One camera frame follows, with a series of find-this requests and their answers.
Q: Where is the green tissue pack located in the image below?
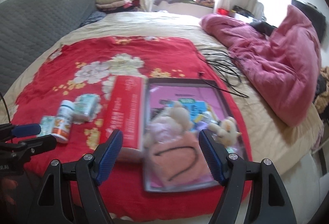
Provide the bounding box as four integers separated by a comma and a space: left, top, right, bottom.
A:
74, 94, 100, 123
36, 115, 56, 137

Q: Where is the pink cloth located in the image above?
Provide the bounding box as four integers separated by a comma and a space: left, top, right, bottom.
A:
143, 132, 213, 187

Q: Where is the red box by window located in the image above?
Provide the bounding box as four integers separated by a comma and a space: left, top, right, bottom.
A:
217, 8, 230, 16

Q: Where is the green tissue pack upper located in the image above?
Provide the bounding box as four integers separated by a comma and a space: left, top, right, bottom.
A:
74, 94, 100, 123

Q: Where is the grey quilted headboard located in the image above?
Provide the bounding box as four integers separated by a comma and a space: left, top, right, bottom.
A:
1, 0, 96, 94

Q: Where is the red floral blanket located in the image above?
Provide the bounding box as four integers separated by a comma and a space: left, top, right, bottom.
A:
10, 35, 254, 222

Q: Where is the black camera cable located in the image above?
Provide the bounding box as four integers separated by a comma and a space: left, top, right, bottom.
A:
0, 91, 12, 125

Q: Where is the cream teddy bear pink dress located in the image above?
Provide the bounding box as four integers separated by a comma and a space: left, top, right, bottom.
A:
143, 101, 193, 148

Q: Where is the pink lined box tray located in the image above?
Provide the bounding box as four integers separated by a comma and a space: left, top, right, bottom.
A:
143, 79, 249, 193

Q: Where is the small bear purple dress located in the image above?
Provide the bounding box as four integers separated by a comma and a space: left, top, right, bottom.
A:
198, 116, 241, 147

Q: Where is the black cable bundle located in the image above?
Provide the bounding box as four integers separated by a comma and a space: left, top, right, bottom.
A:
196, 47, 249, 99

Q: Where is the red and white box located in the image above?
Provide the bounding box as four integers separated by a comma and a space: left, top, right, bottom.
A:
99, 75, 146, 163

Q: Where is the folded blankets stack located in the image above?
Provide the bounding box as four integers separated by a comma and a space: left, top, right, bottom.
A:
95, 0, 139, 14

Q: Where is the cream bed sheet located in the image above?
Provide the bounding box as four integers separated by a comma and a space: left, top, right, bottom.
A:
5, 12, 323, 175

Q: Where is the dark patterned pillow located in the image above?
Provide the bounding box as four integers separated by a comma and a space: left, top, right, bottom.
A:
80, 11, 107, 27

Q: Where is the green tissue pack lower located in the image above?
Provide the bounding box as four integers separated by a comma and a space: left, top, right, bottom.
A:
36, 115, 56, 137

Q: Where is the white supplement bottle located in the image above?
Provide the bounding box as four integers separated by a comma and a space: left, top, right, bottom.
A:
51, 100, 75, 144

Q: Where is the black monitor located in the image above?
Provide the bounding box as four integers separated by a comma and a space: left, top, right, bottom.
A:
291, 0, 327, 43

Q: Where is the pink quilt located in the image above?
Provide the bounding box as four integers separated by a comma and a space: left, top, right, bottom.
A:
200, 5, 321, 127

